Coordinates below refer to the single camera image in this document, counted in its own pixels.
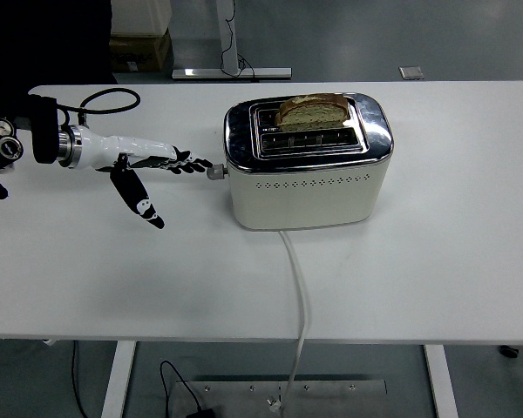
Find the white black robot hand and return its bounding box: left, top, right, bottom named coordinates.
left=73, top=125, right=214, bottom=231

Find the cream chrome two-slot toaster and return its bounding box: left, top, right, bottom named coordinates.
left=205, top=91, right=395, bottom=232

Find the brown cardboard box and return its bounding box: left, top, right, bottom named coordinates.
left=108, top=28, right=173, bottom=73

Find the person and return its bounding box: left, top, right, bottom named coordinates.
left=0, top=0, right=117, bottom=88

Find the white box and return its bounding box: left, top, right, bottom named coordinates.
left=111, top=0, right=173, bottom=38

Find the white desk leg with foot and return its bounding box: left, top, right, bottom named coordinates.
left=172, top=0, right=293, bottom=81

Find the brown bread slice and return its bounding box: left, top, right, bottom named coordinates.
left=274, top=92, right=350, bottom=133

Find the white table leg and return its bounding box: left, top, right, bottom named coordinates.
left=422, top=344, right=459, bottom=418
left=99, top=340, right=138, bottom=418

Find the thin black hanging cable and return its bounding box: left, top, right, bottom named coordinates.
left=220, top=0, right=261, bottom=83

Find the white toaster power cord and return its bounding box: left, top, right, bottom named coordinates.
left=268, top=229, right=311, bottom=413

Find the black cable with adapter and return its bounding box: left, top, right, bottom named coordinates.
left=159, top=360, right=221, bottom=418

